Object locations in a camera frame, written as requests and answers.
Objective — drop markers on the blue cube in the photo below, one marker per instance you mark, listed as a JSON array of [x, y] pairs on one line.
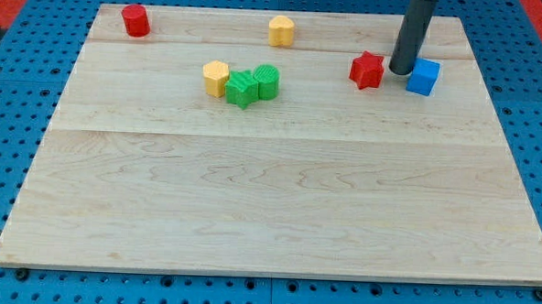
[[423, 77]]

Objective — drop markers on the green star block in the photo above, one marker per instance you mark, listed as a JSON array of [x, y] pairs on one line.
[[241, 89]]

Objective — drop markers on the red star block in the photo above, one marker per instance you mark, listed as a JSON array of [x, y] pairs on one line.
[[367, 71]]

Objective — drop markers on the light wooden board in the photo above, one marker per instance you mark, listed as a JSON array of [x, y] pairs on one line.
[[142, 171]]

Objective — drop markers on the green cylinder block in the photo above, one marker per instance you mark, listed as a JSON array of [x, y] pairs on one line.
[[267, 77]]

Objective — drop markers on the yellow hexagon block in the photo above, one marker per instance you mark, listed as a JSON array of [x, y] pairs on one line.
[[215, 75]]

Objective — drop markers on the yellow heart block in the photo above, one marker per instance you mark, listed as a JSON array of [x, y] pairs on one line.
[[281, 31]]

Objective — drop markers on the red cylinder block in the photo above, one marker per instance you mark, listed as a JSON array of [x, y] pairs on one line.
[[136, 20]]

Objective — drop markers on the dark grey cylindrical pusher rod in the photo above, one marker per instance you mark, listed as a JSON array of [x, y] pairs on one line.
[[411, 35]]

